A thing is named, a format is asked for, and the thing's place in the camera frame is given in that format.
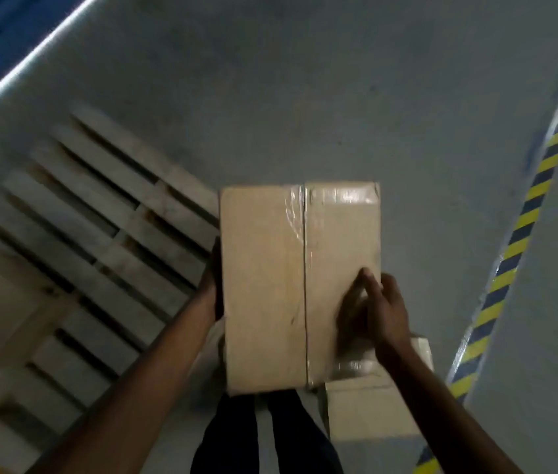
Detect person's right hand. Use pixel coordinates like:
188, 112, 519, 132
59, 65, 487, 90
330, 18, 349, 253
336, 267, 413, 369

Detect person's left hand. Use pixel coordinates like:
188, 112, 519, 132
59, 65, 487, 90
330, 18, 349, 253
195, 236, 224, 324

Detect cardboard box black print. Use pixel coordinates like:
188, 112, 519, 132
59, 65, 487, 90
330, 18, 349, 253
218, 180, 382, 396

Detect cardboard box taped seam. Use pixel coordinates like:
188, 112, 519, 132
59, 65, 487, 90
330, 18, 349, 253
323, 332, 434, 442

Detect wooden pallet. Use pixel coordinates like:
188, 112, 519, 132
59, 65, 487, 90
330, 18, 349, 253
0, 103, 220, 474

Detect person's right forearm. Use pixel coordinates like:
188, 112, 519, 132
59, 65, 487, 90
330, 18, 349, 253
375, 338, 524, 474

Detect person's left forearm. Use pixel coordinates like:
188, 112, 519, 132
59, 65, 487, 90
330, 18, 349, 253
37, 290, 218, 474

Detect black trousers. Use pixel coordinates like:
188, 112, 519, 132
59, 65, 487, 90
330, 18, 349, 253
190, 389, 344, 474

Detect yellow black hazard tape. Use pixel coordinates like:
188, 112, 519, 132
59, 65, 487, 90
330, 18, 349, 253
415, 24, 558, 474

